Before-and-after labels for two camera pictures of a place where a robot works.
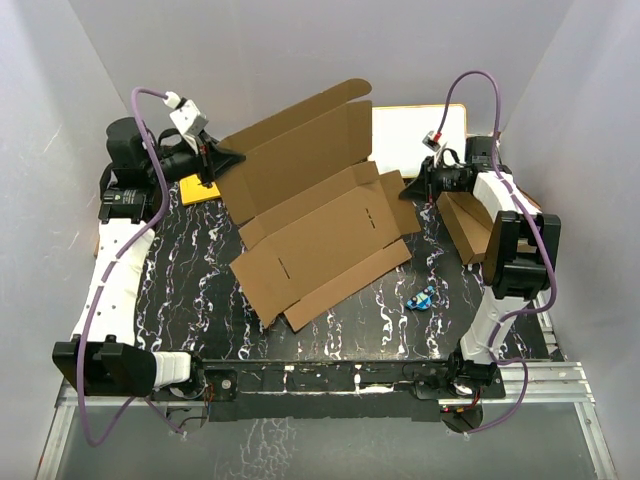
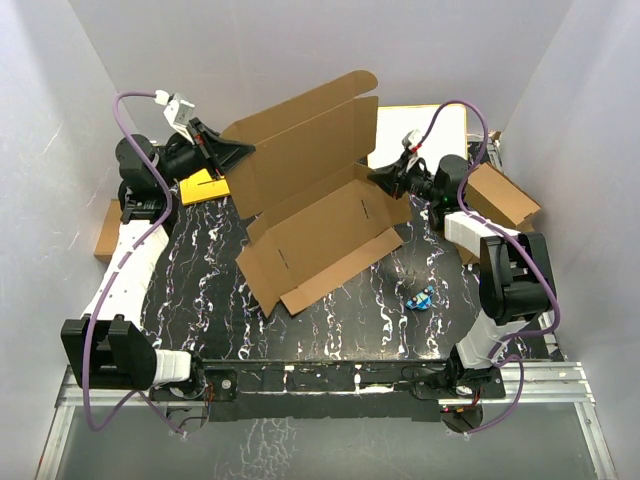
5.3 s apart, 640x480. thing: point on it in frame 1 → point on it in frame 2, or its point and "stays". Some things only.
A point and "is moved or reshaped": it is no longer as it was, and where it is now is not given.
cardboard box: [317, 218] is moved or reshaped
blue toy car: [423, 300] stays
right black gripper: [424, 187] → [390, 178]
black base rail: [326, 390] stays
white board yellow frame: [398, 132] stays
